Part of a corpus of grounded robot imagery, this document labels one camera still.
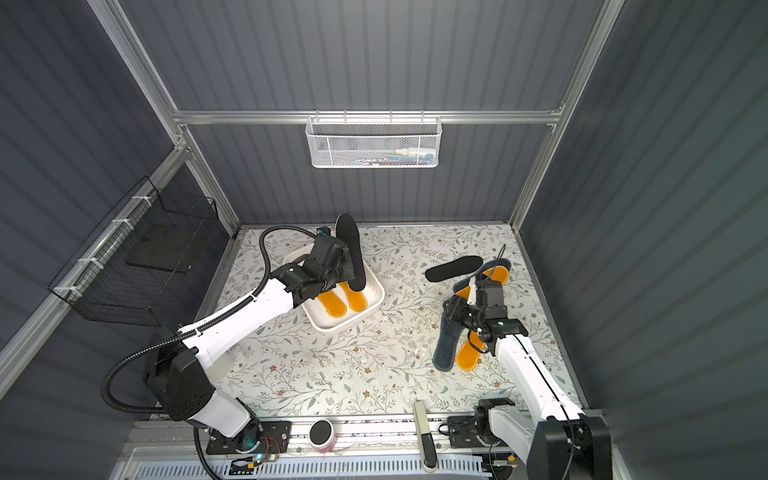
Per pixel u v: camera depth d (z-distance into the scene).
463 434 0.74
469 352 0.87
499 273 1.02
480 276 0.77
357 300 0.97
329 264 0.63
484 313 0.64
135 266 0.72
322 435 0.70
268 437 0.73
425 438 0.71
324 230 0.73
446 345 0.89
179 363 0.42
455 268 1.11
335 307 0.96
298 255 0.63
